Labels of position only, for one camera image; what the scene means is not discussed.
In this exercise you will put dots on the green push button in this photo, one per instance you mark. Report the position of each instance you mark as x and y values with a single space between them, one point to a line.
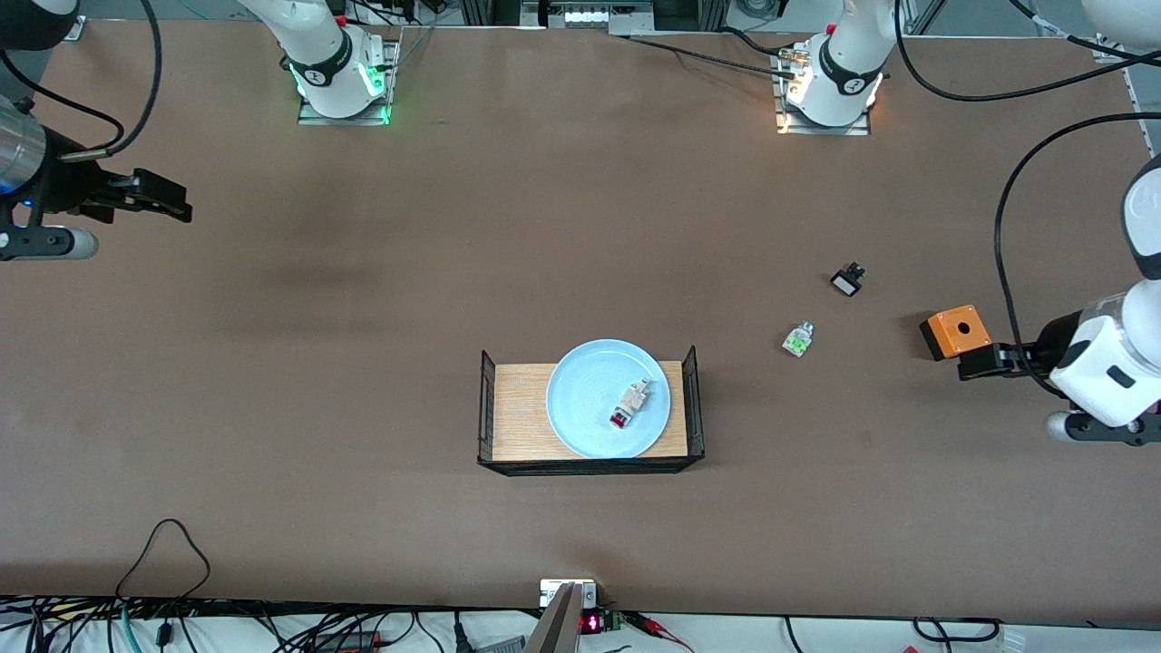
797 343

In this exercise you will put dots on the white power strip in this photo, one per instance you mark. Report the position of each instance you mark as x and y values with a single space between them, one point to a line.
585 16

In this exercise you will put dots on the red digit display module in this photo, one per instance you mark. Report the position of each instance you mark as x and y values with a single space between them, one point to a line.
591 623

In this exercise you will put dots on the grey camera mount bar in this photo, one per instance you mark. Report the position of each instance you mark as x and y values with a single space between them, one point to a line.
555 630

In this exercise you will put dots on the black power plug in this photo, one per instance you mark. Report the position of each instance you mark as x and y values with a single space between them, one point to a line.
461 639

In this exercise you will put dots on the aluminium edge rail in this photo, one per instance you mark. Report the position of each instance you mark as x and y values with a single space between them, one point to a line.
1134 100

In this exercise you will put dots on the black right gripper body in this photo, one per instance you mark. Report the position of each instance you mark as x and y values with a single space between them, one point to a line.
65 186

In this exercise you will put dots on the black and white push button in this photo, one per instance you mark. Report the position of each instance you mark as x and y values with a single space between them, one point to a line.
846 284

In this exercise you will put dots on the light blue plate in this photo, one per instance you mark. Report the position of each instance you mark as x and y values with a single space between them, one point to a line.
585 399

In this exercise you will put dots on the aluminium corner bracket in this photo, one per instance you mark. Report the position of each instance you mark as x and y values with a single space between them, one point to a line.
1108 53
71 29

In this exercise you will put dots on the orange button enclosure box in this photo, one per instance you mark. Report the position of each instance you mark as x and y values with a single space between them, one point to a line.
960 334

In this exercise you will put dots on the red test probe clip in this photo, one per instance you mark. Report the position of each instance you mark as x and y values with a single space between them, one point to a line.
655 624

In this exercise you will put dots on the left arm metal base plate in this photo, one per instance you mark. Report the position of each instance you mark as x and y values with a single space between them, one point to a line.
853 130

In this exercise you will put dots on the silver camera mount bracket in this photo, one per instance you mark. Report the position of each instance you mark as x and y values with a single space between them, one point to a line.
549 594

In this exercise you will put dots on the black power adapter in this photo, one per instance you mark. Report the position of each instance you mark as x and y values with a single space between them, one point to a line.
349 641

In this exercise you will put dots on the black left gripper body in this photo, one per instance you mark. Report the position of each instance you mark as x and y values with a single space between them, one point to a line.
1050 349

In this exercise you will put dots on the red push button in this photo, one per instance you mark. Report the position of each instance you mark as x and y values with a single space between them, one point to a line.
630 401

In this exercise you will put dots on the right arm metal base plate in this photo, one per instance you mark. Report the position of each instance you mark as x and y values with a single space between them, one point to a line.
313 116

